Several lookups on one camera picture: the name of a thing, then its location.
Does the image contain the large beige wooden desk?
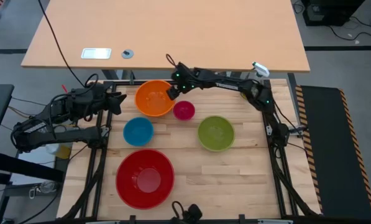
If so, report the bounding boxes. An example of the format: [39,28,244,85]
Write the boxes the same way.
[20,0,311,82]

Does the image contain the black aluminium frame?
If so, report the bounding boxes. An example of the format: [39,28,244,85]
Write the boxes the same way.
[60,79,321,224]

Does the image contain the orange thin cable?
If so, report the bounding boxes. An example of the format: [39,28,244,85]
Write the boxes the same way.
[7,105,34,119]

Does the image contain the large red plastic bowl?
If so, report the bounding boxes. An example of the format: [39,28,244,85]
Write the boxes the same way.
[115,148,175,210]

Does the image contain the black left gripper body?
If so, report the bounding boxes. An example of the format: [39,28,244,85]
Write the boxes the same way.
[85,83,116,115]

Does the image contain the black camera with cable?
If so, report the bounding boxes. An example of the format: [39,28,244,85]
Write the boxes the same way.
[172,200,203,224]

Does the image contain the black mat with hazard stripes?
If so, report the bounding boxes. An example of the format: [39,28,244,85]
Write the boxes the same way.
[295,84,371,221]

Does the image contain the black computer tower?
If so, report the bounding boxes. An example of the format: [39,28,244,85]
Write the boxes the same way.
[301,0,366,27]

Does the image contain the long black cable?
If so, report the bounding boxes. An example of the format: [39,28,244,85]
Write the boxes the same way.
[37,0,87,90]

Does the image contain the small magenta plastic bowl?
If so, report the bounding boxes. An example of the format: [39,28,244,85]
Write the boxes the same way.
[172,100,196,121]

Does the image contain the green plastic bowl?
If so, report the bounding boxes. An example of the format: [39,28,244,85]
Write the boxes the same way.
[197,115,236,152]

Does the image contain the spray bottle with white trigger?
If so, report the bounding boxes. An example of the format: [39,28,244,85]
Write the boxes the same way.
[240,61,270,100]

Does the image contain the black floor cable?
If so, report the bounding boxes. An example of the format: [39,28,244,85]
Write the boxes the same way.
[327,15,371,42]

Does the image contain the orange plastic bowl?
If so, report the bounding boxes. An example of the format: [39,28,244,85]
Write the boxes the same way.
[134,79,176,118]

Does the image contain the white flat panel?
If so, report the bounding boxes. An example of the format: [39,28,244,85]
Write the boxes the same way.
[9,146,71,187]

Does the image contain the plastic cup with yellow liquid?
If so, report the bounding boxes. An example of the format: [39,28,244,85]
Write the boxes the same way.
[45,141,73,160]

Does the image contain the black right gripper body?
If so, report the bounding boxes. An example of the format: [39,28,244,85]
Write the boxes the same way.
[172,63,199,93]

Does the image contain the blue plastic bowl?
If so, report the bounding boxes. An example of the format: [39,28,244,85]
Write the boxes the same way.
[122,116,155,147]

